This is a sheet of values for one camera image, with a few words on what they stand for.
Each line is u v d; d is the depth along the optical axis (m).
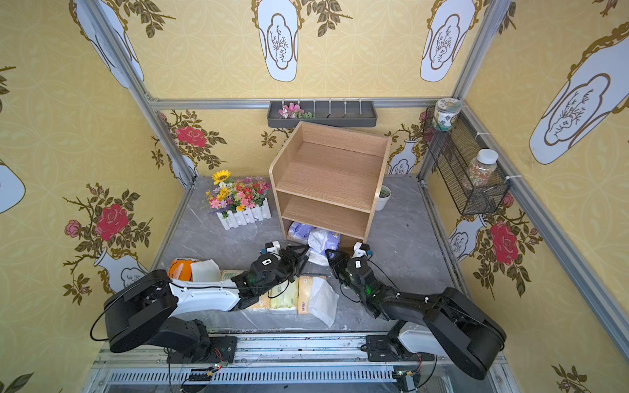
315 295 0.79
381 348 0.73
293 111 0.88
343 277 0.76
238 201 0.93
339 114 0.92
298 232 0.95
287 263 0.72
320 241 0.84
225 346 0.76
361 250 0.80
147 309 0.43
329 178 0.77
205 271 0.83
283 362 0.73
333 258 0.80
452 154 0.98
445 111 0.85
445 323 0.43
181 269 0.87
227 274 0.85
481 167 0.65
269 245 0.80
